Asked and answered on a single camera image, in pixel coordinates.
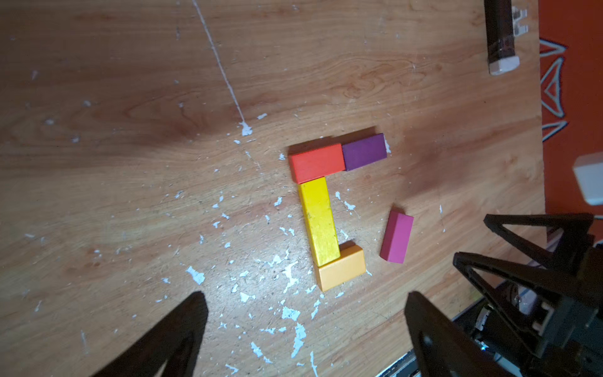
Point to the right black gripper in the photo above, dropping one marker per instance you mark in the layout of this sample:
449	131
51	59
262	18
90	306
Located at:
562	336

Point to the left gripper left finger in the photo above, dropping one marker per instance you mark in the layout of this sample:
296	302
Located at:
171	346

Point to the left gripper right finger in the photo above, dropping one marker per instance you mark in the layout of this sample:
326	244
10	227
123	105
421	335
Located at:
441	348

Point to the magenta block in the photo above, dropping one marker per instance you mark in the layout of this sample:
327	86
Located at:
397	237

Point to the orange yellow block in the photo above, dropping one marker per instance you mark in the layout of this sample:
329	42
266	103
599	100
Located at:
350	265

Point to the yellow long block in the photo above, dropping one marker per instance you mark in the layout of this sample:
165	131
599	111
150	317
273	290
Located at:
318	215

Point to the purple block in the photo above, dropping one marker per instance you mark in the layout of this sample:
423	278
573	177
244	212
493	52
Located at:
364	152

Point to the short red block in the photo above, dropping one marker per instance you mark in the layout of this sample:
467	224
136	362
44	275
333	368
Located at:
317	163

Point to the black strip tool with white end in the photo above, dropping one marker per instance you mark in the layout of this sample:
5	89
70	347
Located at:
503	25

